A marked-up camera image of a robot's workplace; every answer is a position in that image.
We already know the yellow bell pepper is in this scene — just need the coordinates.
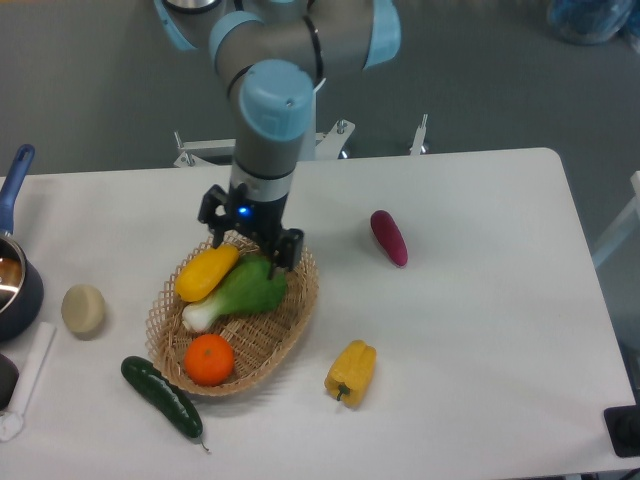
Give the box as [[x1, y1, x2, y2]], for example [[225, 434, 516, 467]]
[[324, 340, 377, 408]]

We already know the white plastic strip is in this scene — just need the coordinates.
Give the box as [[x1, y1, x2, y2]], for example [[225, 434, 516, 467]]
[[1, 322, 56, 443]]

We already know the dark green cucumber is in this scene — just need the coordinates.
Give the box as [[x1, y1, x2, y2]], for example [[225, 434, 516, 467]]
[[120, 356, 211, 454]]

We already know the black device at edge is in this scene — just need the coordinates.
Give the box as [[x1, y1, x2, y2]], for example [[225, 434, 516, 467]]
[[604, 405, 639, 458]]

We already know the dark round object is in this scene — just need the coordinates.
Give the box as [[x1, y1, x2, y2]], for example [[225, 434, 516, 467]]
[[0, 354, 19, 410]]

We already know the green bok choy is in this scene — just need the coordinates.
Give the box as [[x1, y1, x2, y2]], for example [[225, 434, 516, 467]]
[[182, 254, 287, 333]]

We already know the orange fruit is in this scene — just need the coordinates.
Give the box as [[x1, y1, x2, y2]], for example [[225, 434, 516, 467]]
[[184, 334, 234, 387]]

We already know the beige round potato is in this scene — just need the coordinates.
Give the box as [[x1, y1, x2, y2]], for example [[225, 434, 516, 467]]
[[61, 284, 106, 335]]

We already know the white frame at right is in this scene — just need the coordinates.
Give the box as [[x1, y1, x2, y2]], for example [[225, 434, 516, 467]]
[[591, 171, 639, 269]]

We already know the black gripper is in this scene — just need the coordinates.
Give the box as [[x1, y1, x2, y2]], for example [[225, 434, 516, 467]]
[[198, 185, 304, 279]]

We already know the yellow mango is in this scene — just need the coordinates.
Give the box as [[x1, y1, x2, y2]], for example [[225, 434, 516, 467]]
[[174, 244, 240, 302]]

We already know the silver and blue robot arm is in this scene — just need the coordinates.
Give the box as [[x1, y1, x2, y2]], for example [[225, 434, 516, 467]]
[[154, 1, 401, 272]]

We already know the blue saucepan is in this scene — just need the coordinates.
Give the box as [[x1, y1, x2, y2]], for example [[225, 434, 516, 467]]
[[1, 144, 44, 342]]

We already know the woven wicker basket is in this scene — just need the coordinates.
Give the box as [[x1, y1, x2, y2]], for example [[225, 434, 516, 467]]
[[145, 238, 319, 397]]

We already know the blue plastic bag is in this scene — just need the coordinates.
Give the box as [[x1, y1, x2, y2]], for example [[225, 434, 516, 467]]
[[546, 0, 639, 46]]

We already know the purple sweet potato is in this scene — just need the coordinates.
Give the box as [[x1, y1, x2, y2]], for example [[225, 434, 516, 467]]
[[370, 210, 408, 268]]

